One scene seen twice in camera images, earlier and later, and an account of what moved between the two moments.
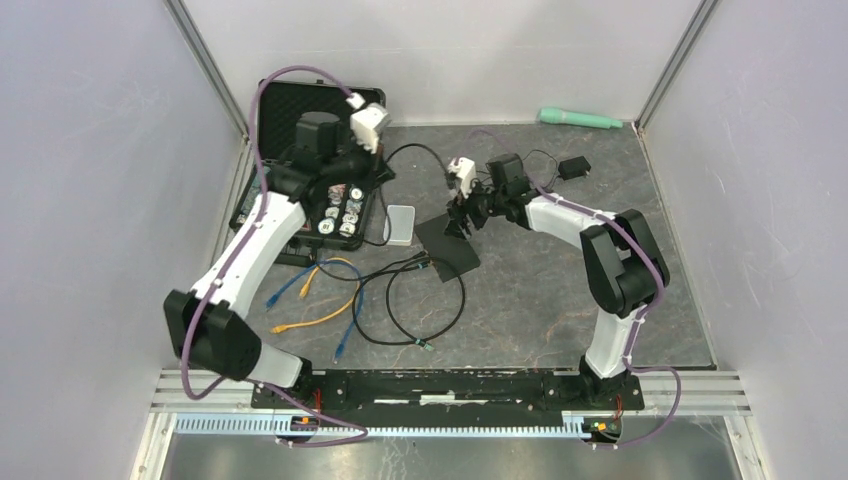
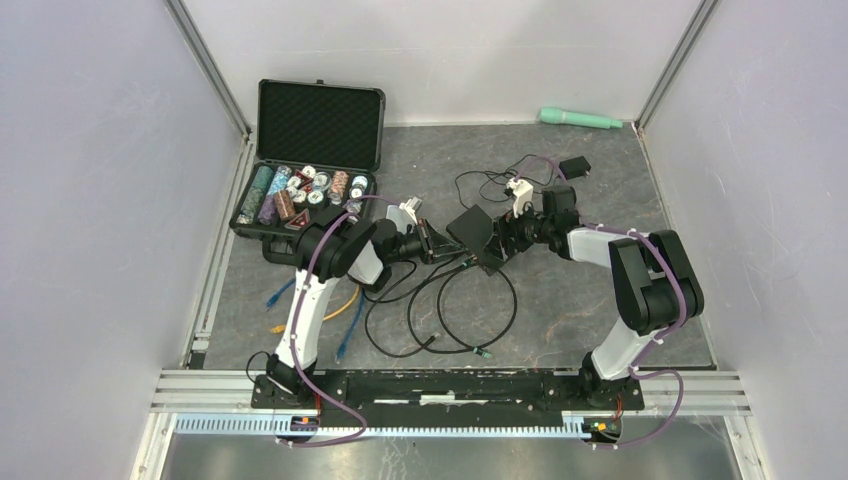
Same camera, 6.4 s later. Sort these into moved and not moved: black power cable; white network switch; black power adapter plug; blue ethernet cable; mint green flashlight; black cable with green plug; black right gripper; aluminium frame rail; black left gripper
Moved: black right gripper; black power cable; black cable with green plug; black left gripper
Not moved: mint green flashlight; aluminium frame rail; blue ethernet cable; white network switch; black power adapter plug
